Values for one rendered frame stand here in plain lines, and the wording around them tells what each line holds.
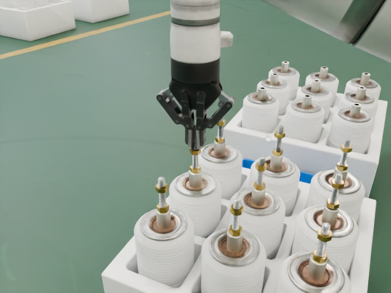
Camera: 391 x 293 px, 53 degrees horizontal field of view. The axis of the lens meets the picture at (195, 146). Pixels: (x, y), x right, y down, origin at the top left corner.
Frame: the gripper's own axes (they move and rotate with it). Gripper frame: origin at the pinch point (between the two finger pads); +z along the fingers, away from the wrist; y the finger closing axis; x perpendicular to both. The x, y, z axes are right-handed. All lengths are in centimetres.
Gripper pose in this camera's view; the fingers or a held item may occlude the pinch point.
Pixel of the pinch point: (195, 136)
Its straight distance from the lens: 65.8
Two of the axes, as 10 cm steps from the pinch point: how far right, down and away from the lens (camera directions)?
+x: 2.6, -4.9, 8.3
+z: 0.0, 8.6, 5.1
